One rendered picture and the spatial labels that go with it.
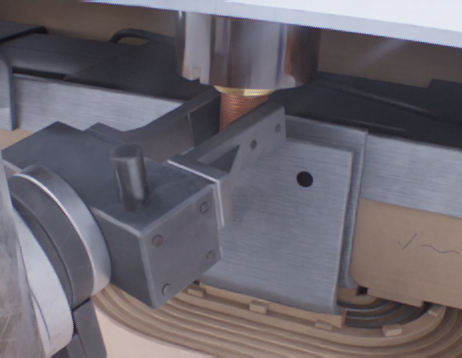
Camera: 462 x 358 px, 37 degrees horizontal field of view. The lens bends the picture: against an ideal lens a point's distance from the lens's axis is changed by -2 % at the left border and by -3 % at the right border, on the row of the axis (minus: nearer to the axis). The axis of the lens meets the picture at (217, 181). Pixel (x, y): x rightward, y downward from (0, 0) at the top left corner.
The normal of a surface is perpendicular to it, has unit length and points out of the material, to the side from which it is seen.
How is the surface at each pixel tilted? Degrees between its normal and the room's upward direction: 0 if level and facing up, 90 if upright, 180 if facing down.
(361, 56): 90
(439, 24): 11
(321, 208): 90
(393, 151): 90
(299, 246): 90
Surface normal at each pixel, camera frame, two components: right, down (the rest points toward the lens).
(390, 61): -0.39, 0.36
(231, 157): -0.10, -0.84
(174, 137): 0.73, 0.30
